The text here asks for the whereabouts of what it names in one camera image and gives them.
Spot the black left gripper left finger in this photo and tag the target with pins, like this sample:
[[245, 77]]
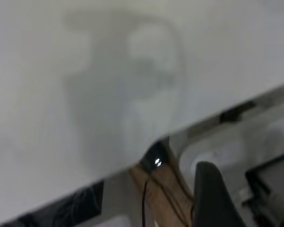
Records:
[[210, 198]]

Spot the grey metal base plate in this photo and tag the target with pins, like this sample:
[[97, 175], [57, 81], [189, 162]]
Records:
[[229, 144]]

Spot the black clamp with light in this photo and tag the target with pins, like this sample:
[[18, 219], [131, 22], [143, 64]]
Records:
[[153, 156]]

